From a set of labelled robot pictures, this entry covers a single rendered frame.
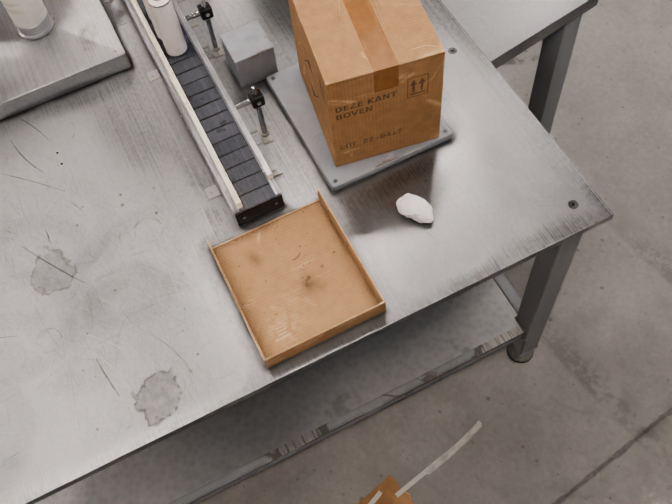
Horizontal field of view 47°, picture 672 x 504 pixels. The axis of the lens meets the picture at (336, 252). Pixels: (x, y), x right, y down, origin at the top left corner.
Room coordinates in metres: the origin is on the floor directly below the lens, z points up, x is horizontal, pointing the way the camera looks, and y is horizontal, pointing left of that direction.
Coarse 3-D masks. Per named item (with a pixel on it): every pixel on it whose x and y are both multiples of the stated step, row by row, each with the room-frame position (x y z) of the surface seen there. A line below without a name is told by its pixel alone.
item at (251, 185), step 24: (192, 48) 1.37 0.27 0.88; (192, 72) 1.29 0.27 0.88; (192, 96) 1.22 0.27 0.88; (216, 96) 1.21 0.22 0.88; (216, 120) 1.14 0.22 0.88; (216, 144) 1.07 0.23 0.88; (240, 144) 1.06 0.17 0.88; (240, 168) 1.00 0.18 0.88; (240, 192) 0.94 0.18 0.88; (264, 192) 0.93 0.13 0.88
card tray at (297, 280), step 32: (320, 192) 0.91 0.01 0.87; (288, 224) 0.87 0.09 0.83; (320, 224) 0.86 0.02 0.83; (224, 256) 0.81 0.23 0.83; (256, 256) 0.80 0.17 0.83; (288, 256) 0.79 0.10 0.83; (320, 256) 0.78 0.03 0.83; (352, 256) 0.77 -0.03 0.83; (256, 288) 0.73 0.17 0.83; (288, 288) 0.72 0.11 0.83; (320, 288) 0.71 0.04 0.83; (352, 288) 0.70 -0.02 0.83; (256, 320) 0.66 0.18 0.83; (288, 320) 0.65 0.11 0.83; (320, 320) 0.64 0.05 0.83; (352, 320) 0.62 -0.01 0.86; (288, 352) 0.57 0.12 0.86
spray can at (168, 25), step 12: (156, 0) 1.36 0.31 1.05; (168, 0) 1.36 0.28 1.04; (156, 12) 1.35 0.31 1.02; (168, 12) 1.35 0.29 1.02; (156, 24) 1.36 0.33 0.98; (168, 24) 1.35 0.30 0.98; (168, 36) 1.35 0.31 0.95; (180, 36) 1.36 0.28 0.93; (168, 48) 1.35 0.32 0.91; (180, 48) 1.35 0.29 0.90
